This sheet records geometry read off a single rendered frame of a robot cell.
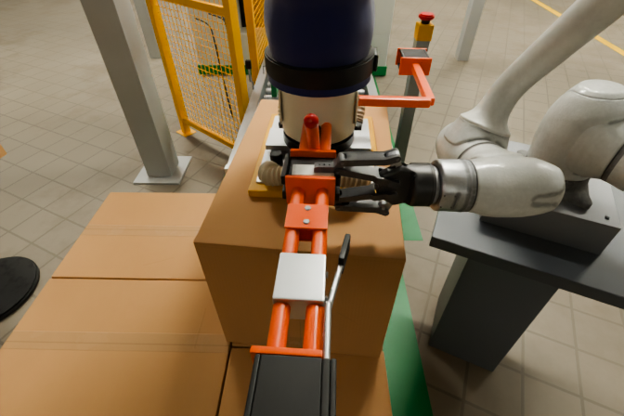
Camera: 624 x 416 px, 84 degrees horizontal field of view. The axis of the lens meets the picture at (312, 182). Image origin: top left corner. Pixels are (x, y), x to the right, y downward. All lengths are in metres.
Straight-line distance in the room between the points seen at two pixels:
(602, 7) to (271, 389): 0.63
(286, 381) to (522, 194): 0.44
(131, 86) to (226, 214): 1.54
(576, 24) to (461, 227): 0.57
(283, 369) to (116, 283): 0.92
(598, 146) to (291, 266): 0.75
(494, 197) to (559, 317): 1.42
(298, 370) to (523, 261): 0.75
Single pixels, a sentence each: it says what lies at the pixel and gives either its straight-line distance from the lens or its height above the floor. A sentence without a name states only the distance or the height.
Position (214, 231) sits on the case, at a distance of 0.71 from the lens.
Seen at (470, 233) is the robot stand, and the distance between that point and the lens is 1.03.
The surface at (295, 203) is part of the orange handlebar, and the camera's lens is 0.53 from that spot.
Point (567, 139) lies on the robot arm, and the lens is 1.00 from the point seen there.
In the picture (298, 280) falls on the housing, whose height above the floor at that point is 1.09.
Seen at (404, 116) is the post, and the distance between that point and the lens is 1.94.
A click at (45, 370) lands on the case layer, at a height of 0.54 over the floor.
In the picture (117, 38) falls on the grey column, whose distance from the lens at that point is 2.11.
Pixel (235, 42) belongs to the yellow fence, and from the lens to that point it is 1.99.
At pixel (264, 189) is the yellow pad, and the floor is 0.96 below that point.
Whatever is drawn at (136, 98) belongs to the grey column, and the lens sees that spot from 2.22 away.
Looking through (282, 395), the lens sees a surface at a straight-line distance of 0.38.
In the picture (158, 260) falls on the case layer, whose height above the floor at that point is 0.54.
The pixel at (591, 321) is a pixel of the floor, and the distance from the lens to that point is 2.06.
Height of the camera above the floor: 1.45
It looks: 40 degrees down
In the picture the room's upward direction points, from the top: straight up
